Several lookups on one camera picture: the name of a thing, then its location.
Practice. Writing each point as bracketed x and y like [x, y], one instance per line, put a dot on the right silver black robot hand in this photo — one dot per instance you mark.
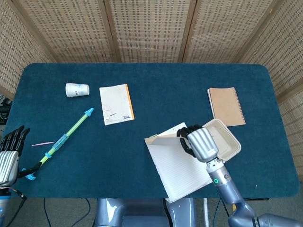
[203, 144]

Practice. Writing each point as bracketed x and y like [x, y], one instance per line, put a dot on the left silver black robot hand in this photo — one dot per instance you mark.
[7, 165]

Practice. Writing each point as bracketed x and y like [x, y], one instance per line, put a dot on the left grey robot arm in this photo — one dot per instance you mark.
[3, 208]

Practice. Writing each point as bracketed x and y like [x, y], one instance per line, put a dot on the brown spiral notebook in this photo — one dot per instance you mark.
[227, 106]

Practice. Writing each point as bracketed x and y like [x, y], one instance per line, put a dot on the beige rectangular food container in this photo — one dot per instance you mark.
[227, 142]

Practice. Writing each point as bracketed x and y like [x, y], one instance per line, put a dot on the thin pink stick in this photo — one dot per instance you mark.
[42, 143]

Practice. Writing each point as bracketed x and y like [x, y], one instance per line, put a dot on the black floor equipment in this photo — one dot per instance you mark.
[4, 111]

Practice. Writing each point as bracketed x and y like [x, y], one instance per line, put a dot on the green blue toy tube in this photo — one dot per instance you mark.
[61, 140]

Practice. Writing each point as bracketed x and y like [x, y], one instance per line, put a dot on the white table leg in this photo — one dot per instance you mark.
[206, 212]

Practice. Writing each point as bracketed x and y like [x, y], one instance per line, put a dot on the grey blue robot torso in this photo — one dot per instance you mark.
[142, 212]

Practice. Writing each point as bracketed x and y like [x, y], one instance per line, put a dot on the white notepad orange spine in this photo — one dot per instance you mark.
[116, 104]

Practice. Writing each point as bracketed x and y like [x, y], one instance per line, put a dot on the dark blue table cloth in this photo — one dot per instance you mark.
[106, 170]

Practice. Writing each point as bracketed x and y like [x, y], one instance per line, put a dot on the white printed paper cup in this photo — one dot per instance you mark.
[75, 89]

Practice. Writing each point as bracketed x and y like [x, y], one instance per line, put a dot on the woven bamboo folding screen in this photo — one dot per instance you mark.
[151, 30]

